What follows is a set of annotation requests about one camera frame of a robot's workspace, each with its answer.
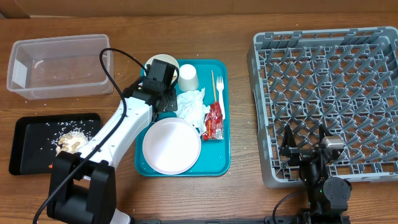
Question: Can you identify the white paper cup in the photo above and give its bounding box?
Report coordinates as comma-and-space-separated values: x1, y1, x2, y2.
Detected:
178, 64, 199, 92

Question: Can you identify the white round plate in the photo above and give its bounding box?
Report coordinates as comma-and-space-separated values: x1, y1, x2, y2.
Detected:
142, 118, 201, 175

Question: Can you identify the clear plastic bin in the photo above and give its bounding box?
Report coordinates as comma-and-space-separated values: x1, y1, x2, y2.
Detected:
7, 34, 114, 100

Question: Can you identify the teal serving tray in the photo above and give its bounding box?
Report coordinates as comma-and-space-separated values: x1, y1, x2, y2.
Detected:
134, 59, 231, 177

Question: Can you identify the white plastic fork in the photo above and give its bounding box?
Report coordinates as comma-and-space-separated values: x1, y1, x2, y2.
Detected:
216, 76, 226, 119

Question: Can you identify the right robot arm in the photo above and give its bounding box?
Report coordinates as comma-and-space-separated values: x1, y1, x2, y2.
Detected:
272, 124, 352, 223

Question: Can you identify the grey dishwasher rack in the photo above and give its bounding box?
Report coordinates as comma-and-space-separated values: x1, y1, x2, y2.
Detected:
247, 27, 397, 188

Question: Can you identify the black plastic tray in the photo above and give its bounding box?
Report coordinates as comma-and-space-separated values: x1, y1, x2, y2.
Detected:
9, 113, 101, 175

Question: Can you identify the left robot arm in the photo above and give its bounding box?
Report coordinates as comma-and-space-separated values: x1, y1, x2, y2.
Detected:
41, 55, 179, 224

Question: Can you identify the red snack wrapper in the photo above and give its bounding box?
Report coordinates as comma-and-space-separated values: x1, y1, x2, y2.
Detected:
202, 101, 224, 141

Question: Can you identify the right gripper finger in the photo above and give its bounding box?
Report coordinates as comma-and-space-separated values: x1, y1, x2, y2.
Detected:
319, 124, 334, 146
281, 124, 297, 149

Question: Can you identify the white bowl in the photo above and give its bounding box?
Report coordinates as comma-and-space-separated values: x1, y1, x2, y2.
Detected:
144, 54, 180, 84

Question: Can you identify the crumpled white napkin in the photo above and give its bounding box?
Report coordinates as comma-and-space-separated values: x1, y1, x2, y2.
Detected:
175, 88, 210, 134

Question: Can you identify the food scraps pile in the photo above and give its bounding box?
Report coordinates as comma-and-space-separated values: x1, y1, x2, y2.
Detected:
46, 119, 99, 155

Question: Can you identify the wooden chopstick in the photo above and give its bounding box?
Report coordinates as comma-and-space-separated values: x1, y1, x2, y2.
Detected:
211, 70, 217, 102

